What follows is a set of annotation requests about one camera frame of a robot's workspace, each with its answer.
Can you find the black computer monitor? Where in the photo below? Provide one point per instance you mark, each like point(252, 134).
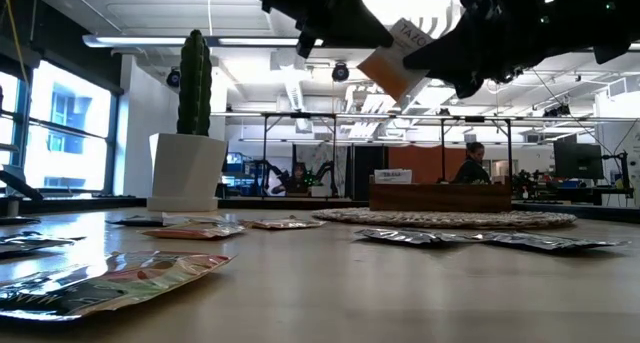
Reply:
point(577, 160)

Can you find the black hanging camera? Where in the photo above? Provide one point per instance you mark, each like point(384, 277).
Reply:
point(340, 73)
point(173, 78)

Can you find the white ventilation duct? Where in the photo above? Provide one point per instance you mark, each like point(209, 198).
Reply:
point(295, 90)

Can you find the background black robot arm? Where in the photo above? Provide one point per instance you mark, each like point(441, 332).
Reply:
point(315, 180)

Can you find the person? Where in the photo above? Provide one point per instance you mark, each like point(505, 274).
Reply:
point(472, 170)
point(299, 175)

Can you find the tall green cactus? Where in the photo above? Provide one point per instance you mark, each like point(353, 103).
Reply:
point(194, 83)

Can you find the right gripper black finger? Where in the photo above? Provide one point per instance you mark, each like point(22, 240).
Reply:
point(455, 45)
point(470, 70)

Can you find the black clamp stand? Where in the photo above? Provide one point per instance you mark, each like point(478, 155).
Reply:
point(25, 189)

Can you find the round woven placemat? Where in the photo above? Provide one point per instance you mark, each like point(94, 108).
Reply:
point(440, 218)

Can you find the dark office desk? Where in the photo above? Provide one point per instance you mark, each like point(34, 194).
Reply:
point(600, 193)

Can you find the white patterned curtain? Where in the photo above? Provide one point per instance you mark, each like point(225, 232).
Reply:
point(320, 153)

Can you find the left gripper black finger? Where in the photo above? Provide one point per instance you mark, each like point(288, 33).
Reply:
point(345, 35)
point(345, 3)

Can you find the black partition panel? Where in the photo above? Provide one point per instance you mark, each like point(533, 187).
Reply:
point(369, 170)

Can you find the brown wooden tea box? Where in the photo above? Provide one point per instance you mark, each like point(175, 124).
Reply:
point(440, 198)

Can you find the orange white Tazo tea packet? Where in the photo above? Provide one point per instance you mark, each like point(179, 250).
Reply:
point(395, 65)

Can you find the silver foil packet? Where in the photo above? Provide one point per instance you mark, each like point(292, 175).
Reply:
point(410, 236)
point(550, 241)

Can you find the orange partition panel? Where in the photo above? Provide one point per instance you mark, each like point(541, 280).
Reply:
point(420, 160)

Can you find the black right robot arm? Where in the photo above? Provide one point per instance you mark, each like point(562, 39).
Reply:
point(590, 13)

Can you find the white faceted planter pot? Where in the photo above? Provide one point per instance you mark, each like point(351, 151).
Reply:
point(185, 173)

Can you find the black metal rig frame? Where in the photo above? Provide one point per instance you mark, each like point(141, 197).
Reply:
point(300, 115)
point(475, 118)

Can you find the dark blue foil tea packet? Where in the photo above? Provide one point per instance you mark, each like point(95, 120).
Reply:
point(135, 222)
point(17, 221)
point(30, 244)

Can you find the black ceiling spotlight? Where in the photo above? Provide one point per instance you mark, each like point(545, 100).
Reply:
point(557, 111)

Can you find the ceiling strip light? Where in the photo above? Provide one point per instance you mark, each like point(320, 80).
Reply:
point(135, 41)
point(260, 41)

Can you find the black aluminium table frame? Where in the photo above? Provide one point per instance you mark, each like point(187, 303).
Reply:
point(280, 203)

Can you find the orange yellow tea packet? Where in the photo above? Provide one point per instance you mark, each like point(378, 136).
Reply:
point(195, 231)
point(100, 288)
point(280, 224)

